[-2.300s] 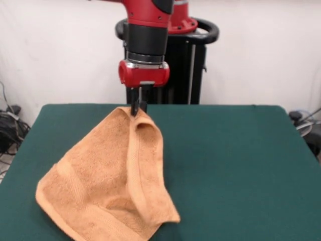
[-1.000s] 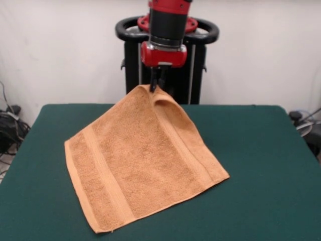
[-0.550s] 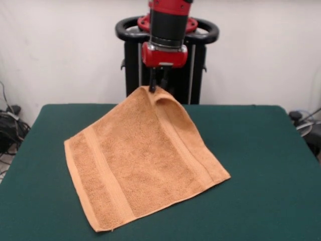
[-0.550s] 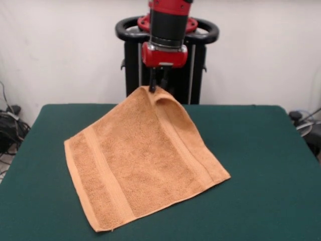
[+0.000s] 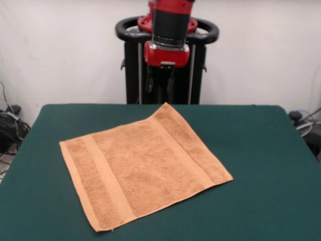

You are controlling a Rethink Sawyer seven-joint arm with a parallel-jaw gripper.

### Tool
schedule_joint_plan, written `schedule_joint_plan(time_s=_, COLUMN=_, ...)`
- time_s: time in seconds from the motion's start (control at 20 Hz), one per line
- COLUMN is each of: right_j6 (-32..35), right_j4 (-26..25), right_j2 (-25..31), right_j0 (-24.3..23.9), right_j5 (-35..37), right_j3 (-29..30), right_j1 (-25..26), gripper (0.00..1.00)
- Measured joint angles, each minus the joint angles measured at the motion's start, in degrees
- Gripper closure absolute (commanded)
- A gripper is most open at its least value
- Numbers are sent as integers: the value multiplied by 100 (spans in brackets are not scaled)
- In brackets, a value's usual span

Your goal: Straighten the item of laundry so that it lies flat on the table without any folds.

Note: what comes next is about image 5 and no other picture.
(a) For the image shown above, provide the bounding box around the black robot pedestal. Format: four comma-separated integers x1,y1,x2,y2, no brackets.
115,16,221,105

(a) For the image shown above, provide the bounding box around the tan terry towel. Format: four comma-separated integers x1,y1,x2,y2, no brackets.
59,102,234,233

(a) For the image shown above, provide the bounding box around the dark green table cloth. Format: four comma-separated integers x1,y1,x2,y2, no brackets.
0,104,321,241

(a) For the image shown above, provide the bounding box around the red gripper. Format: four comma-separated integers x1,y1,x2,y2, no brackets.
143,41,191,97

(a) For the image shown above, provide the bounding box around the grey stand base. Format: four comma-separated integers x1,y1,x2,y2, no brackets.
288,110,321,156

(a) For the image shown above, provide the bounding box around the black cable bundle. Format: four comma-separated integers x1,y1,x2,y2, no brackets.
0,80,32,158

